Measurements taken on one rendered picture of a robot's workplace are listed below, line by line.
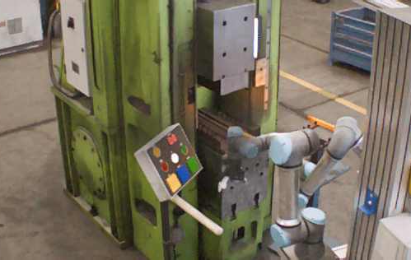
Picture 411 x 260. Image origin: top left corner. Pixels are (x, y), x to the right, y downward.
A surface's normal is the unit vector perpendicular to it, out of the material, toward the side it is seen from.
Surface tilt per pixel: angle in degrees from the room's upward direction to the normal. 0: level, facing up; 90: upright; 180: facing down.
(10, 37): 90
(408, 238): 0
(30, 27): 90
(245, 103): 90
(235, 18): 90
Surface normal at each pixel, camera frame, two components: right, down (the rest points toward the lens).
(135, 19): -0.79, 0.26
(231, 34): 0.62, 0.35
